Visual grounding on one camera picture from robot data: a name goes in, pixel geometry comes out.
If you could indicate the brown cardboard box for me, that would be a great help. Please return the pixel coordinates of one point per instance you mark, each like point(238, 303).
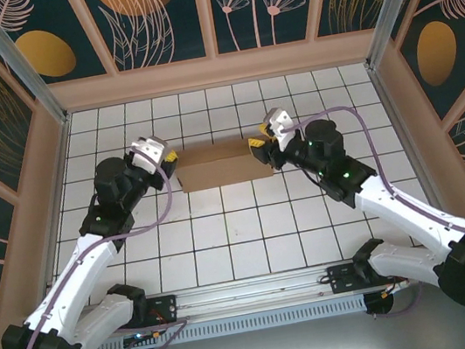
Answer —
point(222, 165)

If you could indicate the small green circuit board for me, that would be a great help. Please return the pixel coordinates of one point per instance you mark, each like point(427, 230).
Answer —
point(141, 337)

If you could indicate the yellow power connector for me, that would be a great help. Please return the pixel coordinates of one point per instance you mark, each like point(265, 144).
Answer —
point(386, 294)

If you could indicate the aluminium side rail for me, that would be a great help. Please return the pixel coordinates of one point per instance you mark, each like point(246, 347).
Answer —
point(57, 198)
point(406, 142)

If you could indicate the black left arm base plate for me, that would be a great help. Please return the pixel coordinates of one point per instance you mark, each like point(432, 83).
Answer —
point(168, 311)

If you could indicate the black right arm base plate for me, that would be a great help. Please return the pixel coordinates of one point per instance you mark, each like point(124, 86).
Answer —
point(342, 279)

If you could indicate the aluminium mounting rail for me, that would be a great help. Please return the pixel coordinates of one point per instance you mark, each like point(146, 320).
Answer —
point(255, 290)

